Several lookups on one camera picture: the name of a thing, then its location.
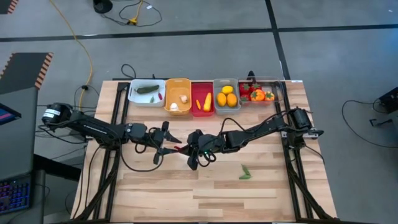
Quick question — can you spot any computer monitor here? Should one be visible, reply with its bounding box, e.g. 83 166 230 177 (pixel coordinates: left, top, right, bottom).
0 102 22 126

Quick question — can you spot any thin black floor cable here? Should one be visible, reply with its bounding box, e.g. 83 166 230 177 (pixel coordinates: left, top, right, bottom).
101 0 162 28

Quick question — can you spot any clear plastic basket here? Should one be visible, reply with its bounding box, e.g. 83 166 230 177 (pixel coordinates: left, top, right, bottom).
238 77 285 105

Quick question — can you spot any orange bell pepper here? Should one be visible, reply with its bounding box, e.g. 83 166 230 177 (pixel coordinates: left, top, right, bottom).
249 88 266 102

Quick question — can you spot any black equipment box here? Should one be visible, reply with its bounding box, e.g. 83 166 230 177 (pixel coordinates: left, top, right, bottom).
369 86 398 127

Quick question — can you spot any grey plastic basket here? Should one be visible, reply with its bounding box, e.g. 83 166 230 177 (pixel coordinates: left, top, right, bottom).
213 78 242 115

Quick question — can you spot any black round stand base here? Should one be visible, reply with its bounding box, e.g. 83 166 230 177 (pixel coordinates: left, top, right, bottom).
92 0 113 14

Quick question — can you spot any yellow extension cable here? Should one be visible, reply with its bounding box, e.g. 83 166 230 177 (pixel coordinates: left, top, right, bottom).
49 0 95 106

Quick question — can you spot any yellow-orange plastic basket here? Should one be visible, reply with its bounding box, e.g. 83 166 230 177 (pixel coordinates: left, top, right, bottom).
164 78 193 116

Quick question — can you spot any black metal frame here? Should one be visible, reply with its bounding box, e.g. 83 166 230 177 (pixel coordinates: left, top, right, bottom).
272 80 336 222
70 81 131 222

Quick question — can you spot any black looped cable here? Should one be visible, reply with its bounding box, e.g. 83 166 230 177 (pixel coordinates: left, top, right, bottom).
120 63 137 80

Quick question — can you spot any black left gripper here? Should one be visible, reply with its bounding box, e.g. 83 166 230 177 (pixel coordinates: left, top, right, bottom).
124 120 183 166

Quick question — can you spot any small black hazard-striped mat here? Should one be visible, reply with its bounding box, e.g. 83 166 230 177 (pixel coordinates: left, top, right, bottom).
0 0 19 15

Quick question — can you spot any red plastic basket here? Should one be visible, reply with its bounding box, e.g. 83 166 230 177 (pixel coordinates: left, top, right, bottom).
191 82 216 118

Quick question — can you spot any backlit computer keyboard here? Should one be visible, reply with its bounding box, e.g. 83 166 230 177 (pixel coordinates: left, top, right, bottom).
0 175 32 215

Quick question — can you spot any white plastic basket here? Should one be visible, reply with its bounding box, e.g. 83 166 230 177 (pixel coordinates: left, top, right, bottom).
127 78 166 108

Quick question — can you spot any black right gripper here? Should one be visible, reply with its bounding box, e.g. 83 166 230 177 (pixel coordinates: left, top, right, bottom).
179 129 224 171

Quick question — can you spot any large black hazard-striped mat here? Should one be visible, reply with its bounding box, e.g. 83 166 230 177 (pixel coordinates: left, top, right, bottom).
0 52 54 95

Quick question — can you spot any dark green toy cucumber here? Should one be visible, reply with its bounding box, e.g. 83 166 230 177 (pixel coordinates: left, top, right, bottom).
136 84 160 95

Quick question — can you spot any yellow power plug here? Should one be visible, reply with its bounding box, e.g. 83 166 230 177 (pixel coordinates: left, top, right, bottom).
127 0 144 26

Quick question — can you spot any grey desk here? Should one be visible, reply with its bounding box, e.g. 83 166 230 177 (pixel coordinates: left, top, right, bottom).
0 86 40 181

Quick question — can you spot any long black power cable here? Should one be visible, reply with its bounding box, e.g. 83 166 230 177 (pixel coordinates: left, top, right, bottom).
341 98 398 149

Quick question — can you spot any yellow toy corn cob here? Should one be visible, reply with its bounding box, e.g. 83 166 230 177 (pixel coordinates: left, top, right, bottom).
203 92 213 113

